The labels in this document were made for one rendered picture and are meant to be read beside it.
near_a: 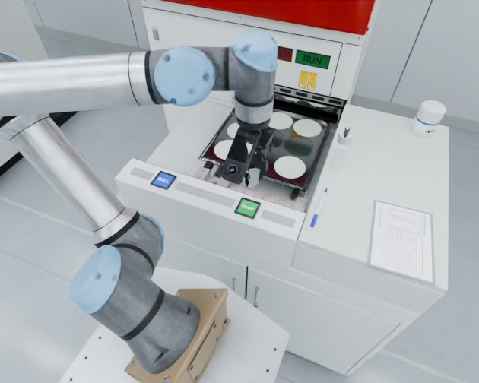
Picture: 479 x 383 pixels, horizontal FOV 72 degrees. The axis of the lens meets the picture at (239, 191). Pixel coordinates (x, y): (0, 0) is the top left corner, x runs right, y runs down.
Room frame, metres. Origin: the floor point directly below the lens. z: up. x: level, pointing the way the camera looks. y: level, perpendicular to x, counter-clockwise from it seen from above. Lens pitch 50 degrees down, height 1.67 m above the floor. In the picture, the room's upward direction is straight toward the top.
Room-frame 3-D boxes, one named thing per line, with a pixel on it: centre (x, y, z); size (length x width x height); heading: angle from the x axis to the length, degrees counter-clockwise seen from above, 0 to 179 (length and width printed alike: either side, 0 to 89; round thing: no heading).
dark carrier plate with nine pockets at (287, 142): (0.89, -0.11, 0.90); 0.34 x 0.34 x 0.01; 67
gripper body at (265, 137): (0.56, -0.03, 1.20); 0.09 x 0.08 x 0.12; 156
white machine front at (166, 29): (1.18, -0.01, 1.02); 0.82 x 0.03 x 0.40; 67
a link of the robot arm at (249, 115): (0.55, -0.03, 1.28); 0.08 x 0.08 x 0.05
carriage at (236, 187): (0.64, -0.02, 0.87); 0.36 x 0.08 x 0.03; 67
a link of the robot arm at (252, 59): (0.55, -0.02, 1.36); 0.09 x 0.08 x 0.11; 89
